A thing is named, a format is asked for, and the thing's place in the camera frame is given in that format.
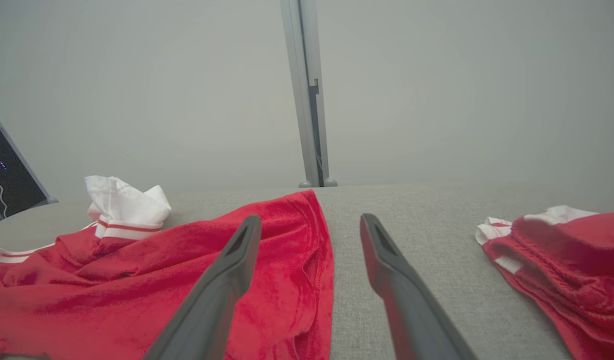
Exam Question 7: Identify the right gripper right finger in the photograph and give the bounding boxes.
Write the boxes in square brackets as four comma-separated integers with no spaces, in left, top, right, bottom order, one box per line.
[360,213,478,360]

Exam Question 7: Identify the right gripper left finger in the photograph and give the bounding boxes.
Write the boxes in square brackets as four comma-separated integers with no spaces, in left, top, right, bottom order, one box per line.
[143,215,263,360]

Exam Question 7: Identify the red jersey with number 23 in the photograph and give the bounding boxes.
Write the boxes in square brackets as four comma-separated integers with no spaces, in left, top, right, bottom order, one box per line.
[0,175,336,360]

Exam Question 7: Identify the red shorts with white stripe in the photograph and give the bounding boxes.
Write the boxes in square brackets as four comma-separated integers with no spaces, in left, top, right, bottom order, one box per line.
[475,205,614,360]

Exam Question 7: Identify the grey fabric upholstered table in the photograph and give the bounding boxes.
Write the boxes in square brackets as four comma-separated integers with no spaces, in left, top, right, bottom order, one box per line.
[0,182,614,360]

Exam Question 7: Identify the black equipment panel with lights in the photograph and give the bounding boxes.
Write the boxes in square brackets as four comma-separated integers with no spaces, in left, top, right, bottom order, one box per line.
[0,120,49,226]

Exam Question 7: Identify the grey metal partition post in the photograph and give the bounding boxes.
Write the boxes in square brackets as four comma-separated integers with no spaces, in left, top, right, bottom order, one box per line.
[280,0,332,187]

